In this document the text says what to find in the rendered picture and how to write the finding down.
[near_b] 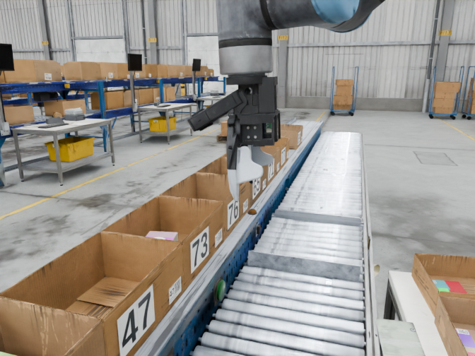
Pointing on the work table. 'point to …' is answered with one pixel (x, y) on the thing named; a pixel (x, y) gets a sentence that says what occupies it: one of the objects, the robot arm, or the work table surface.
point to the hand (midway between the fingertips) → (240, 188)
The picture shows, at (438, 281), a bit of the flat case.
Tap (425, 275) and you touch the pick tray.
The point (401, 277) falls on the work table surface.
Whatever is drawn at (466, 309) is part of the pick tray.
